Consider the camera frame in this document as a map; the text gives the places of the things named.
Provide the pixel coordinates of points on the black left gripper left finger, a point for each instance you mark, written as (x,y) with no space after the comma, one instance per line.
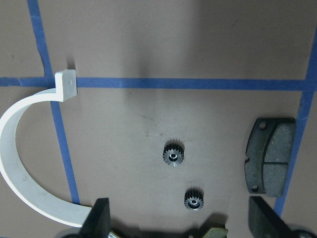
(97,223)

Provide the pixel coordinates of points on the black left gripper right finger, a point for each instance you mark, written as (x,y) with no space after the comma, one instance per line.
(263,222)

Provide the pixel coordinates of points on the green brake shoe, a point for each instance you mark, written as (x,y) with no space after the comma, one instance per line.
(213,227)

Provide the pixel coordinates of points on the black brake pad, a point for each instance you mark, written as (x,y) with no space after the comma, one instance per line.
(268,153)

